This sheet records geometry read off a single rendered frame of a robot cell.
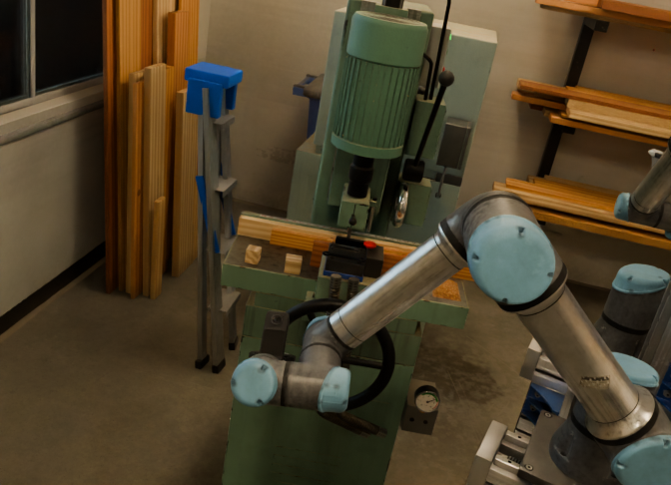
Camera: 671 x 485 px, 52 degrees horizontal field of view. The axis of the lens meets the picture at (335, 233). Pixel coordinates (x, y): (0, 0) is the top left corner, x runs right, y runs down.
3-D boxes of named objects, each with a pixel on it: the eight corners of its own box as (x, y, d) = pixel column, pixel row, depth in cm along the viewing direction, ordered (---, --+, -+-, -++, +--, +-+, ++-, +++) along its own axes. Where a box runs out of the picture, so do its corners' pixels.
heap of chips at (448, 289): (432, 296, 167) (434, 289, 166) (430, 277, 176) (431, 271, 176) (460, 301, 167) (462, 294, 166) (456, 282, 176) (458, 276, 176)
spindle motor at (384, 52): (328, 152, 160) (351, 14, 148) (333, 133, 176) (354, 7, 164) (401, 166, 160) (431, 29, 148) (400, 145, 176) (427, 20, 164)
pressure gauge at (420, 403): (410, 416, 170) (417, 389, 167) (409, 406, 173) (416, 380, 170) (435, 420, 170) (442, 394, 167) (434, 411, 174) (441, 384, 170)
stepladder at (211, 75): (184, 368, 274) (178, 69, 229) (207, 336, 297) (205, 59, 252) (223, 375, 272) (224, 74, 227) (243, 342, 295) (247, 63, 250)
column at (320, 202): (303, 253, 200) (346, -4, 172) (311, 225, 220) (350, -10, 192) (378, 267, 200) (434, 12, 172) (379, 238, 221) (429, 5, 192)
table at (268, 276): (209, 303, 158) (212, 280, 155) (236, 249, 186) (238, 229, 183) (468, 351, 158) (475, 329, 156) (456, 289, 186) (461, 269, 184)
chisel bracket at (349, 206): (335, 232, 172) (341, 200, 168) (338, 212, 184) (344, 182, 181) (364, 237, 172) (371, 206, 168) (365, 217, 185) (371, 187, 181)
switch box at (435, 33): (416, 85, 188) (429, 25, 182) (414, 78, 197) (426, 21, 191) (438, 89, 188) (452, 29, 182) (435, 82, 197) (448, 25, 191)
